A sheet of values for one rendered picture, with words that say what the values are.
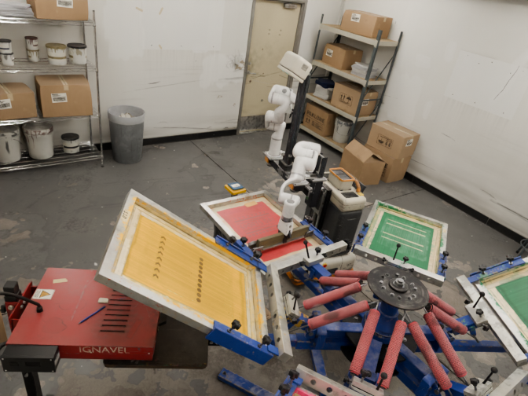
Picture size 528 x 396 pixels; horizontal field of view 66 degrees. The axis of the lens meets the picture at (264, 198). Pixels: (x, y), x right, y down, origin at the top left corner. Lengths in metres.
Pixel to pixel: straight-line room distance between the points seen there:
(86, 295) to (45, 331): 0.24
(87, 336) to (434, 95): 5.41
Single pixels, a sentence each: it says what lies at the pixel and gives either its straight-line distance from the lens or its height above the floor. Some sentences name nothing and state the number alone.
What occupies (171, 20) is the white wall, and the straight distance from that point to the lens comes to 5.80.
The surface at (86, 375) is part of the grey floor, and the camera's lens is 3.18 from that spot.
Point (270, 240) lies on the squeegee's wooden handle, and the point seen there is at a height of 1.04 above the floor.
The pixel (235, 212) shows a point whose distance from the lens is 2.95.
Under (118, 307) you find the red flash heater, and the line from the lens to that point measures 2.02.
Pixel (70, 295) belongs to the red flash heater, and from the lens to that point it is 2.10.
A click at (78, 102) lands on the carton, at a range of 5.15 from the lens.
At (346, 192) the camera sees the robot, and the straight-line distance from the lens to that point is 3.66.
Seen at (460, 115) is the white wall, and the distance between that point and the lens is 6.09.
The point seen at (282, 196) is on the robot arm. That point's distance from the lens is 2.56.
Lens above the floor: 2.55
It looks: 30 degrees down
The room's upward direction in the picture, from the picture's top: 10 degrees clockwise
